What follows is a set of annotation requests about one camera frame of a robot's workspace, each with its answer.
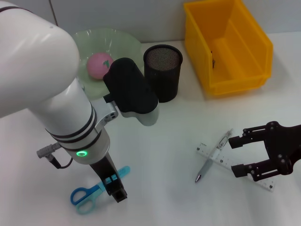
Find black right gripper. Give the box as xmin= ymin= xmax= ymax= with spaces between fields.
xmin=228 ymin=121 xmax=301 ymax=182

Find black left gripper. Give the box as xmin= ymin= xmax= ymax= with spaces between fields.
xmin=90 ymin=153 xmax=127 ymax=203

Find blue capped scissors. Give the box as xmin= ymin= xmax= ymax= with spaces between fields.
xmin=70 ymin=165 xmax=131 ymax=215

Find pink toy peach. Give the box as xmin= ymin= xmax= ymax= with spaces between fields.
xmin=86 ymin=53 xmax=114 ymax=81

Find clear plastic ruler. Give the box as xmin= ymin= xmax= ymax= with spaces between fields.
xmin=195 ymin=142 xmax=277 ymax=193

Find silver ballpoint pen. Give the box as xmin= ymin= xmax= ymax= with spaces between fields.
xmin=194 ymin=128 xmax=235 ymax=184

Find black mesh pen cup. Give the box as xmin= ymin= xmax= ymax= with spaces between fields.
xmin=143 ymin=44 xmax=183 ymax=103

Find pale green glass fruit plate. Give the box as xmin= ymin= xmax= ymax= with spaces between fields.
xmin=70 ymin=28 xmax=143 ymax=101

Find yellow plastic bin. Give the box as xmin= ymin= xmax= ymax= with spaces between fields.
xmin=183 ymin=0 xmax=274 ymax=97

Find left arm connector cable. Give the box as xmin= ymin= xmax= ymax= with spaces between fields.
xmin=36 ymin=141 xmax=74 ymax=170

